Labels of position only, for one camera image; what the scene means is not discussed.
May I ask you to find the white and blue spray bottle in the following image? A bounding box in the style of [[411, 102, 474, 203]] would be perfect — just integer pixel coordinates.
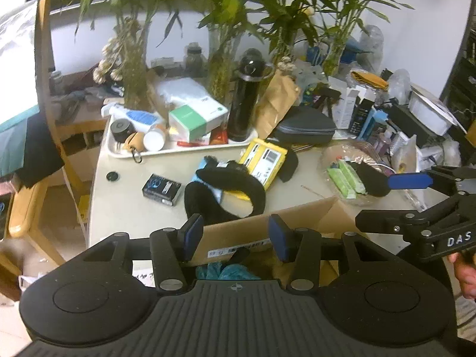
[[101, 103, 165, 127]]

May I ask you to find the wooden chair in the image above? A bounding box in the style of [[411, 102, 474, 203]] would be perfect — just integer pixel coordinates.
[[7, 0, 109, 265]]

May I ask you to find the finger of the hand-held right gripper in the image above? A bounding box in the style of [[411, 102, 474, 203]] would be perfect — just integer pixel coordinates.
[[387, 164, 476, 198], [355, 191, 476, 244]]

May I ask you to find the green and white packet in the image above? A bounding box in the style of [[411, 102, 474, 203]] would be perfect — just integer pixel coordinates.
[[340, 159, 368, 196], [327, 162, 354, 198]]

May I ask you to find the glass vase with dried flowers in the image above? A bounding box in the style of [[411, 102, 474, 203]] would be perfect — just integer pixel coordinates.
[[93, 17, 152, 111]]

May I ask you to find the tall glass vase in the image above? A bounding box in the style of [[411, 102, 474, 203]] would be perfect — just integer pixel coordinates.
[[207, 26, 241, 103]]

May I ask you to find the yellow cloth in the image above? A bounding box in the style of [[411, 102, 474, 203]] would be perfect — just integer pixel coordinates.
[[351, 71, 389, 90]]

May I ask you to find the yellow box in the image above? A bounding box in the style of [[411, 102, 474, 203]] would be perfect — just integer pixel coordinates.
[[238, 138, 289, 191]]

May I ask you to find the red snack packet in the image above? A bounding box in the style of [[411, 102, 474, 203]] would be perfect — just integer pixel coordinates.
[[178, 136, 211, 148]]

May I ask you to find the orange bottle white lid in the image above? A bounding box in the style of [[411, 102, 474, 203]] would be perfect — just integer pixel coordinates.
[[143, 124, 168, 152]]

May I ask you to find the small black box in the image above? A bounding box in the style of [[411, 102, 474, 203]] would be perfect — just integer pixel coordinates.
[[142, 173, 183, 207]]

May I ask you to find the black strap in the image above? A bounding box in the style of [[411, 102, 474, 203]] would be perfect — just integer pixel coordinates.
[[279, 151, 300, 183]]

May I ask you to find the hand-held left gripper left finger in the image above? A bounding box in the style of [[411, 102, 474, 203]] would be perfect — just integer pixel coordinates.
[[82, 214, 204, 294]]

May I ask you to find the person's right hand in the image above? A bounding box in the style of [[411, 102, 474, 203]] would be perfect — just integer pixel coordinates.
[[448, 251, 476, 300]]

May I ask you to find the black round tin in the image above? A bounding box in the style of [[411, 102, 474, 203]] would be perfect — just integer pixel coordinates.
[[110, 118, 135, 143]]

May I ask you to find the green and white box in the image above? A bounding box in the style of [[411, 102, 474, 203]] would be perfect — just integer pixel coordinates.
[[168, 98, 229, 143]]

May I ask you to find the white tray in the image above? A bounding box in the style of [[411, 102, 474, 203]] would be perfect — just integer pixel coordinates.
[[106, 115, 259, 159]]

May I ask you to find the dark cloth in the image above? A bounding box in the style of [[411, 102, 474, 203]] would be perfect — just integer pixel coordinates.
[[0, 109, 66, 189]]

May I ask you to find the white plastic container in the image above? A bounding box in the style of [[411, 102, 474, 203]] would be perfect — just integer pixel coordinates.
[[407, 85, 461, 136]]

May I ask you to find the tan pouch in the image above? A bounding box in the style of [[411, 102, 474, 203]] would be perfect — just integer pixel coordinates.
[[124, 132, 145, 153]]

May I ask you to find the grey zip case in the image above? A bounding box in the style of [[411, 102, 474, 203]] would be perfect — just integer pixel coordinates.
[[273, 106, 337, 145]]

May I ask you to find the black foam sponge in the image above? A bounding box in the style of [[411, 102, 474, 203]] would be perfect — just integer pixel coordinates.
[[353, 162, 392, 198]]

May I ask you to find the brown paper bag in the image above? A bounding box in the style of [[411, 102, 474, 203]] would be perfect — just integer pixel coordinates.
[[255, 68, 300, 140]]

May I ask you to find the clear plastic bag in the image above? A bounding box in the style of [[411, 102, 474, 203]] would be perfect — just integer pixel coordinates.
[[320, 145, 425, 207]]

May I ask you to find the black carton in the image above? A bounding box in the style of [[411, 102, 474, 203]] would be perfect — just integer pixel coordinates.
[[350, 98, 376, 137]]

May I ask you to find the teal plastic bag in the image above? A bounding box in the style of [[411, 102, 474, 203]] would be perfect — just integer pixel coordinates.
[[196, 262, 263, 281]]

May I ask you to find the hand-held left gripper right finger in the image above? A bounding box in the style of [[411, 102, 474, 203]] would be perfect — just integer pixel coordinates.
[[268, 214, 395, 292]]

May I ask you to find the white paper pack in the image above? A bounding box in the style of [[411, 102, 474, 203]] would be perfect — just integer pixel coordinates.
[[154, 78, 211, 114]]

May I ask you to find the dark glass jar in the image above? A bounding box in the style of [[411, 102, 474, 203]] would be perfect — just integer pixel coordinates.
[[184, 42, 207, 77]]

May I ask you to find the black thermos bottle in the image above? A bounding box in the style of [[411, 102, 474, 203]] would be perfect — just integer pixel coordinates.
[[227, 48, 276, 143]]

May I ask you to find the small glass vase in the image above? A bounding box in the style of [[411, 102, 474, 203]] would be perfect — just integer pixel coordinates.
[[323, 35, 354, 78]]

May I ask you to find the white carton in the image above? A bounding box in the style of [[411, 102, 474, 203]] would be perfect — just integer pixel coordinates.
[[335, 85, 369, 131]]

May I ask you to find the cardboard box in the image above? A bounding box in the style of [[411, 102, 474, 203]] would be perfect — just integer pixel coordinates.
[[186, 196, 372, 291]]

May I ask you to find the green bamboo plant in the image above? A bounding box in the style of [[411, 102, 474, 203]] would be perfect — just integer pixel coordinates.
[[63, 0, 415, 79]]

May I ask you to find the black fuzzy headband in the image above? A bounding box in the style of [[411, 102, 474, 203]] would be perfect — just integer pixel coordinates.
[[184, 155, 267, 222]]

